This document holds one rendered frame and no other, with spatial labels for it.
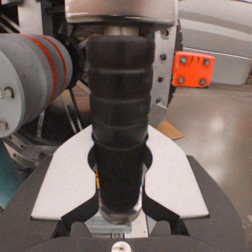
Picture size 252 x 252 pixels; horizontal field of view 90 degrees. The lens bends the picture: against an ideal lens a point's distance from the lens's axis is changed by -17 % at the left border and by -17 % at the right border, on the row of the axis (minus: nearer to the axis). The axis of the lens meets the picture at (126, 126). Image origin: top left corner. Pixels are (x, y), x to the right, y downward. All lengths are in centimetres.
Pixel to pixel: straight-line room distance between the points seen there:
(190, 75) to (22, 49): 29
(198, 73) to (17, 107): 31
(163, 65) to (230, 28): 58
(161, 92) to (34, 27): 28
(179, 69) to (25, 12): 31
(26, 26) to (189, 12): 60
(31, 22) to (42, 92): 16
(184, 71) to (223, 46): 52
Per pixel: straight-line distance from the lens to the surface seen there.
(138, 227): 89
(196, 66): 33
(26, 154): 48
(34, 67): 22
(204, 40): 76
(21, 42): 23
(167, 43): 30
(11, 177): 40
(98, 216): 76
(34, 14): 34
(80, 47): 41
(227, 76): 86
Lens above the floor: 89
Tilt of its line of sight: 30 degrees down
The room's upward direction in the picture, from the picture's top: 2 degrees clockwise
